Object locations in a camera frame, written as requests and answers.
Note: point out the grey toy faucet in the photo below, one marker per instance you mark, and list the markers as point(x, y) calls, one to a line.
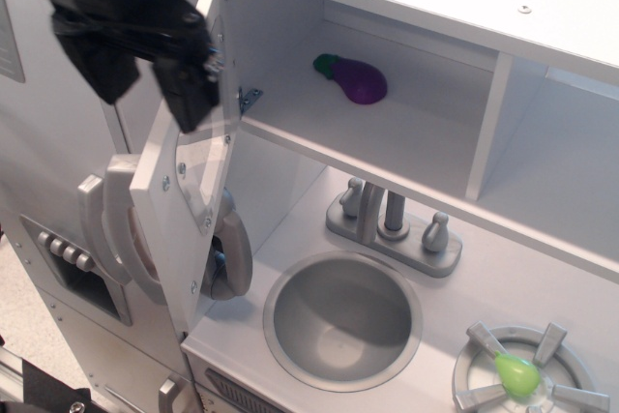
point(375, 218)

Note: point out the purple toy eggplant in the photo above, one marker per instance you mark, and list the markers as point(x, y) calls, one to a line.
point(360, 82)

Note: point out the grey oven control panel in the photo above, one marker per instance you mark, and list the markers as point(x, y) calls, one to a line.
point(238, 395)

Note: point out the grey toy wall phone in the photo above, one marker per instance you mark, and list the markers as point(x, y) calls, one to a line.
point(228, 271)

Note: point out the white toy kitchen cabinet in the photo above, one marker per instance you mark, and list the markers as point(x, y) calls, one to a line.
point(503, 114)

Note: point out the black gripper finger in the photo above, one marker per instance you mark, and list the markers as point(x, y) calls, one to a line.
point(188, 90)
point(110, 71)

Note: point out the round grey toy sink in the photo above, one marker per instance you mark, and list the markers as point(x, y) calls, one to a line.
point(342, 321)

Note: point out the green toy pear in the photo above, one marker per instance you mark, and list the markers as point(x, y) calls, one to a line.
point(519, 377)

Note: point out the grey toy ice dispenser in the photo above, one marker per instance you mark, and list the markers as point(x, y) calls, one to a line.
point(76, 270)

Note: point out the grey fridge door handle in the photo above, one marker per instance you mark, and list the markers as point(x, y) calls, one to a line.
point(90, 205)

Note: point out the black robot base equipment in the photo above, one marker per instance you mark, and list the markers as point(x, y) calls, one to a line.
point(26, 388)

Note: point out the grey lower door handle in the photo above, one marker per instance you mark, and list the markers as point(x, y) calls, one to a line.
point(172, 395)

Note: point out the white toy microwave door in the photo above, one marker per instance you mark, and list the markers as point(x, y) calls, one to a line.
point(179, 180)

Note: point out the grey toy stove burner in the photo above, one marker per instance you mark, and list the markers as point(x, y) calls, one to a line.
point(566, 385)

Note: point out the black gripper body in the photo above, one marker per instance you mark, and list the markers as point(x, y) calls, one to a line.
point(146, 29)

